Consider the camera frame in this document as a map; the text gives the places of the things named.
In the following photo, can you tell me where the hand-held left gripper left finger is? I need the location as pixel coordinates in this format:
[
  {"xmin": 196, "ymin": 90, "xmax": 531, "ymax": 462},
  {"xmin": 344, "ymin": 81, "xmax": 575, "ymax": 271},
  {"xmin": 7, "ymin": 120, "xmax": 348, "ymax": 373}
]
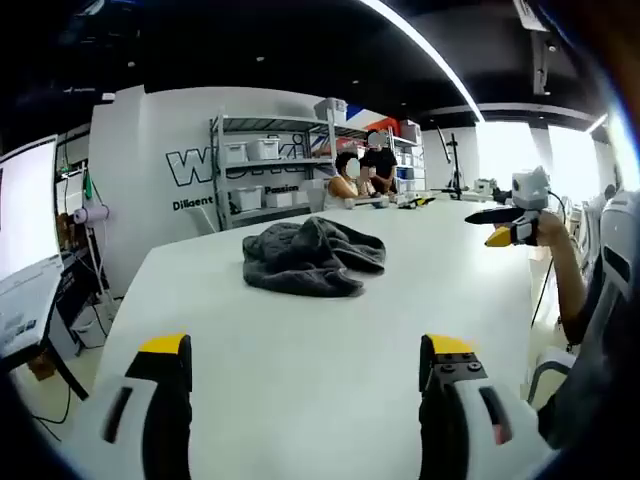
[{"xmin": 58, "ymin": 333, "xmax": 194, "ymax": 480}]

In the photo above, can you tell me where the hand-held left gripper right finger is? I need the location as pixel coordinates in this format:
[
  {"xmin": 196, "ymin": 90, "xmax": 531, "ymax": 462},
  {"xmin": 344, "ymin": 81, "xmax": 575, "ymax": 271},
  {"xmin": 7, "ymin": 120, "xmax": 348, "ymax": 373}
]
[{"xmin": 418, "ymin": 333, "xmax": 556, "ymax": 480}]

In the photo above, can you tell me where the grey fluffy towel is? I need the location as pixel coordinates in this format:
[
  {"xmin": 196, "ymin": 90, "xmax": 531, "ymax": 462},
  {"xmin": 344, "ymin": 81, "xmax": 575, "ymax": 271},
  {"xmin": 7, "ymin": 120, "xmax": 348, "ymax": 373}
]
[{"xmin": 242, "ymin": 216, "xmax": 389, "ymax": 299}]

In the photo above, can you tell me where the person's right hand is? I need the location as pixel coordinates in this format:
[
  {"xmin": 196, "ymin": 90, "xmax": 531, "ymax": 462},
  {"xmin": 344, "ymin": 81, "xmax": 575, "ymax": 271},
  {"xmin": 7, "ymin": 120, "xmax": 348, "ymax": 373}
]
[{"xmin": 537, "ymin": 212, "xmax": 569, "ymax": 246}]

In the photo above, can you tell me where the black tripod stand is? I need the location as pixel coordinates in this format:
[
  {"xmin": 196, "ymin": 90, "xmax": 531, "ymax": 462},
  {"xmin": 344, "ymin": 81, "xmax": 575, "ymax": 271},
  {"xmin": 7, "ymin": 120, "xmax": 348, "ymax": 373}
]
[{"xmin": 438, "ymin": 124, "xmax": 472, "ymax": 200}]

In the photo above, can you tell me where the white chest device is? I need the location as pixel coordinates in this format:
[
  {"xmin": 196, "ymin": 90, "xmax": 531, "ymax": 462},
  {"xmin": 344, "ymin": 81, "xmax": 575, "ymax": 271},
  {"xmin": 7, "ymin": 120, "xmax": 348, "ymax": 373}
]
[{"xmin": 598, "ymin": 192, "xmax": 640, "ymax": 304}]

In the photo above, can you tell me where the grey metal shelving rack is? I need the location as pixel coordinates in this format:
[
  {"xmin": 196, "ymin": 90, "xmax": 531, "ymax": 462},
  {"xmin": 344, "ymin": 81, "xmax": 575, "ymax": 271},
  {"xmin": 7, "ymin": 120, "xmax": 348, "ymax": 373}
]
[
  {"xmin": 209, "ymin": 113, "xmax": 337, "ymax": 232},
  {"xmin": 329, "ymin": 107, "xmax": 427, "ymax": 197}
]

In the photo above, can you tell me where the white table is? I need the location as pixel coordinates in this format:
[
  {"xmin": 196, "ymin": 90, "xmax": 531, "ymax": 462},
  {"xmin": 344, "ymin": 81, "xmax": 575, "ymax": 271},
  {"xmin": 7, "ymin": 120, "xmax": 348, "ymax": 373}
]
[{"xmin": 87, "ymin": 197, "xmax": 551, "ymax": 480}]

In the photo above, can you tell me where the operator in grey shirt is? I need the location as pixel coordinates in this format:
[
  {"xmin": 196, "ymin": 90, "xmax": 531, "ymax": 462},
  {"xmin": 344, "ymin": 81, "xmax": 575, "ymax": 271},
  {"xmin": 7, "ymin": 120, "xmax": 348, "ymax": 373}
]
[{"xmin": 537, "ymin": 279, "xmax": 640, "ymax": 454}]

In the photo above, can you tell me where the curved ceiling light strip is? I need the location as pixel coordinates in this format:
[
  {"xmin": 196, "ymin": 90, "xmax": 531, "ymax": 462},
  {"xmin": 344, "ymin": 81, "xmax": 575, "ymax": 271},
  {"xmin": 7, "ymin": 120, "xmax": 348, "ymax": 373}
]
[{"xmin": 359, "ymin": 0, "xmax": 486, "ymax": 122}]

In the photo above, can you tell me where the white chair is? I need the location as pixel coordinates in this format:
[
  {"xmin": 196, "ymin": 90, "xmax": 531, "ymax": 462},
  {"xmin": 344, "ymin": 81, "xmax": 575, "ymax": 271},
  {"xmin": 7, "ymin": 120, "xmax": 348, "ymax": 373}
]
[{"xmin": 188, "ymin": 204, "xmax": 219, "ymax": 236}]

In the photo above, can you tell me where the purple roll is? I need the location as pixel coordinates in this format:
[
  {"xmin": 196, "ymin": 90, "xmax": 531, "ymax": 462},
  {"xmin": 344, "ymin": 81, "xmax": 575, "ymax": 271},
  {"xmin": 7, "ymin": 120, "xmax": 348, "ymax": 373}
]
[{"xmin": 73, "ymin": 207, "xmax": 112, "ymax": 224}]

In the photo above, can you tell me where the large monitor screen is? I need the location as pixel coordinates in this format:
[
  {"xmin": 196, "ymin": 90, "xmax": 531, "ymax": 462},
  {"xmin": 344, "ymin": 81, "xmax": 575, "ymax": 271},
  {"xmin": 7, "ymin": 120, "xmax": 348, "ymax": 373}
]
[{"xmin": 0, "ymin": 134, "xmax": 64, "ymax": 281}]

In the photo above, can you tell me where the metal shelf with white bins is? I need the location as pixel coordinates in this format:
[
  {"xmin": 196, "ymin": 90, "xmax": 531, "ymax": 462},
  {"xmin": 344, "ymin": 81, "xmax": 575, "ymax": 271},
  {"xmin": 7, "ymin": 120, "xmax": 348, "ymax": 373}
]
[{"xmin": 222, "ymin": 97, "xmax": 426, "ymax": 214}]

